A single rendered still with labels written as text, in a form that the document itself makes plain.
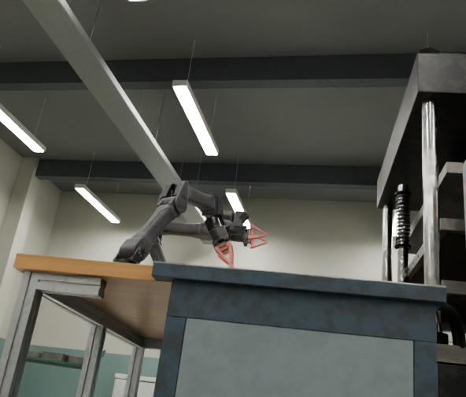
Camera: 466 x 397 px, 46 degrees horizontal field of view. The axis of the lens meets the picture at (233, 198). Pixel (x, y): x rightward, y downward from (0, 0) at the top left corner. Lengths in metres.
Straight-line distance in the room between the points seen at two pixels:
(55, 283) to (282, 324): 0.60
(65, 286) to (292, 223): 8.41
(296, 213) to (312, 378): 8.58
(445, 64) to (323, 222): 7.39
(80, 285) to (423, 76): 1.65
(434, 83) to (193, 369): 1.63
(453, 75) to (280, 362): 1.58
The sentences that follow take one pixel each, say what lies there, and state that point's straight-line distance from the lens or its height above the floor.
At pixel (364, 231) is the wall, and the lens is 9.67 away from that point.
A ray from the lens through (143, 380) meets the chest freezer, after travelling 8.77.
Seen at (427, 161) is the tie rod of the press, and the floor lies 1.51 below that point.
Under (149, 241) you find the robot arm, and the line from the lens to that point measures 1.80.
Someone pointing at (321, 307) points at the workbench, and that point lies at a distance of 1.33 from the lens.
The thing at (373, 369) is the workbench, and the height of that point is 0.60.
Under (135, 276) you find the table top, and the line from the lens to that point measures 1.42.
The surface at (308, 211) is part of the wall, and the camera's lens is 9.82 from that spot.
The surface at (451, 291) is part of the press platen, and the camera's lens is 2.21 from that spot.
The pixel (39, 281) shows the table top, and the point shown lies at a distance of 1.54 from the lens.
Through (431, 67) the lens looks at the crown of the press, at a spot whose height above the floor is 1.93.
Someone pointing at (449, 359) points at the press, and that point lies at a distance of 2.06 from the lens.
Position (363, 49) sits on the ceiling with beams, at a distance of 6.22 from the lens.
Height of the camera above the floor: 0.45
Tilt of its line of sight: 22 degrees up
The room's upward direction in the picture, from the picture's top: 7 degrees clockwise
